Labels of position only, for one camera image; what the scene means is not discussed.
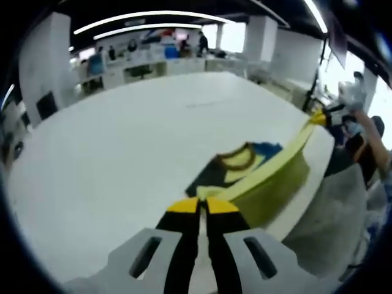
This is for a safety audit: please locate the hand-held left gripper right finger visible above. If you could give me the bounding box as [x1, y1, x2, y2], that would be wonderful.
[204, 197, 344, 294]

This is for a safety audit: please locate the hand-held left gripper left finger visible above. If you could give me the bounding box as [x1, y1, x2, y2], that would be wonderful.
[59, 197, 202, 294]

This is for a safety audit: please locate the yellow blue grey garment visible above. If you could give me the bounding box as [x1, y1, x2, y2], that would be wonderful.
[185, 115, 324, 229]

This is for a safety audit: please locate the black stand with dark panel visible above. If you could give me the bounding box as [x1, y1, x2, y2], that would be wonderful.
[301, 13, 350, 113]

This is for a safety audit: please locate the black cabinet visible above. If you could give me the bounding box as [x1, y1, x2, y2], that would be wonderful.
[36, 91, 58, 121]

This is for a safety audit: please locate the black chair under counter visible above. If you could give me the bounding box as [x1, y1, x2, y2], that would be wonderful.
[125, 66, 153, 82]

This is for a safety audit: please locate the white cabinet row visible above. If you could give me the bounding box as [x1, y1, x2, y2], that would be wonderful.
[72, 56, 246, 92]

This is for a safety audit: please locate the long ceiling light strip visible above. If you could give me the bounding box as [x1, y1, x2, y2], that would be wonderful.
[93, 23, 203, 40]
[73, 10, 233, 35]

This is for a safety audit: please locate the white booth with teal panel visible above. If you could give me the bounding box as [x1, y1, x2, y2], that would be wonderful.
[87, 55, 104, 78]

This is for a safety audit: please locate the short ceiling light strip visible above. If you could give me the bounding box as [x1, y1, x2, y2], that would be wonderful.
[1, 84, 15, 111]

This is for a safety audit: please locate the white square pillar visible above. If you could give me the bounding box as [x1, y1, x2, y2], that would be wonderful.
[18, 12, 72, 123]

